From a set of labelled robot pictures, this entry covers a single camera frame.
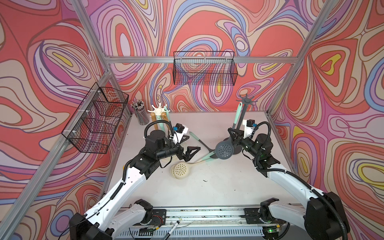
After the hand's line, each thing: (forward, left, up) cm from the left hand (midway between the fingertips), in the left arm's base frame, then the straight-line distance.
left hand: (195, 143), depth 68 cm
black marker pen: (-30, +11, -28) cm, 43 cm away
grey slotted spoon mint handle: (+12, -21, +5) cm, 25 cm away
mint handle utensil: (+12, -10, -26) cm, 31 cm away
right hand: (+10, -18, -5) cm, 21 cm away
